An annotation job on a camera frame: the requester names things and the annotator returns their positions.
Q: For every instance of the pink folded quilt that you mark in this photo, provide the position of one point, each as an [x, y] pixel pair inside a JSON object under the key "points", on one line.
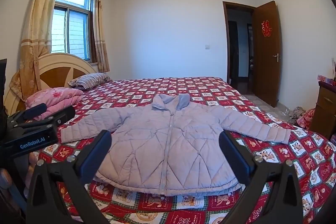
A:
{"points": [[57, 98]]}

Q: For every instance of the lilac quilted jacket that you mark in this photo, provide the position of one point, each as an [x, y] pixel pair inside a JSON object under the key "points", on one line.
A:
{"points": [[168, 150]]}

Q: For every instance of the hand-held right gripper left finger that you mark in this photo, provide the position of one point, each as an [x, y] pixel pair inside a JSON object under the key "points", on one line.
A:
{"points": [[98, 155]]}

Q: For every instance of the narrow beige floral curtain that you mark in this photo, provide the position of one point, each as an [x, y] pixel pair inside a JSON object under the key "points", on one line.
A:
{"points": [[101, 37]]}

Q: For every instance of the red paper door decoration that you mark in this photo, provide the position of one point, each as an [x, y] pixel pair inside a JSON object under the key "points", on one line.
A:
{"points": [[266, 28]]}

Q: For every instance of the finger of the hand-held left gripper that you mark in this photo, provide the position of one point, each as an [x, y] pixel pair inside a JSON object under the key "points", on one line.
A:
{"points": [[36, 109], [64, 113]]}

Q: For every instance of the wide beige floral curtain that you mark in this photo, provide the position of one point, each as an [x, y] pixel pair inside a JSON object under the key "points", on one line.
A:
{"points": [[39, 29]]}

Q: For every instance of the cream and wood headboard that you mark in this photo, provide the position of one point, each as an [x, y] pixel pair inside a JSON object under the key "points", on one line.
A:
{"points": [[56, 74]]}

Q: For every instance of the bed with red patterned sheet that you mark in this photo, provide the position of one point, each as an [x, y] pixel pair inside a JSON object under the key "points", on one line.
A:
{"points": [[210, 87]]}

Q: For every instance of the wooden cabinet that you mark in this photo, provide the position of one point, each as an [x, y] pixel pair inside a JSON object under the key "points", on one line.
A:
{"points": [[325, 108]]}

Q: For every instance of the striped pillow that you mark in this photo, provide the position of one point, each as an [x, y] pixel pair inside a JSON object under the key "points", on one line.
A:
{"points": [[89, 80]]}

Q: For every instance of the dark wooden door frame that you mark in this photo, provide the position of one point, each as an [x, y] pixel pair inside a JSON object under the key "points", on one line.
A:
{"points": [[225, 43]]}

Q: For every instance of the red bag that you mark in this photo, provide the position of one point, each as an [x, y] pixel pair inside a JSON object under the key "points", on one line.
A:
{"points": [[307, 119]]}

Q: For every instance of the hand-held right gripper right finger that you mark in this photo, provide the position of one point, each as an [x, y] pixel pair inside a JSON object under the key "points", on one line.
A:
{"points": [[233, 158]]}

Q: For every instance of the pile of clothes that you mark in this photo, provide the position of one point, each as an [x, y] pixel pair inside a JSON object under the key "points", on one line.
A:
{"points": [[296, 111]]}

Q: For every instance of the pink patterned box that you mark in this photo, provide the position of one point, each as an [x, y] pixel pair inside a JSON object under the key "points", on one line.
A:
{"points": [[326, 80]]}

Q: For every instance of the brown wooden door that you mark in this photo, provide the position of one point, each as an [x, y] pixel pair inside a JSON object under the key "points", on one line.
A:
{"points": [[265, 69]]}

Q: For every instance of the window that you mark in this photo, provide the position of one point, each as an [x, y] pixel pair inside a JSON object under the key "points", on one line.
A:
{"points": [[76, 32]]}

